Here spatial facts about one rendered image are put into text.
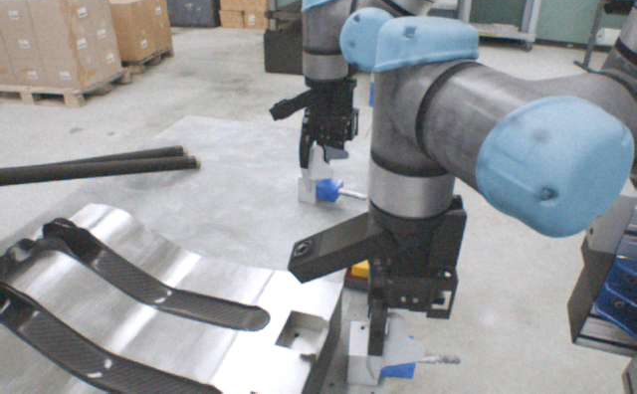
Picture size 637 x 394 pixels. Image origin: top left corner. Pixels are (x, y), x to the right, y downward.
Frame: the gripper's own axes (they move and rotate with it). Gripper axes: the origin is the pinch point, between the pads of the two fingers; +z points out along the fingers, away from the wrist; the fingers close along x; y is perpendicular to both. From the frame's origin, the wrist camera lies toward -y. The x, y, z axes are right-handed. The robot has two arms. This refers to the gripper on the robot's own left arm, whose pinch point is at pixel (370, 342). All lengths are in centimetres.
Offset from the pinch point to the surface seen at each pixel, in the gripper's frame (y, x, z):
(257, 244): -19.1, 22.0, 4.7
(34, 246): -40.1, 0.0, -10.0
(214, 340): -16.5, -5.1, -4.0
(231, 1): -222, 650, 43
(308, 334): -7.1, -1.0, -1.6
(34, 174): -61, 24, -5
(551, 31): 252, 600, 63
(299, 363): -7.2, -6.9, -4.3
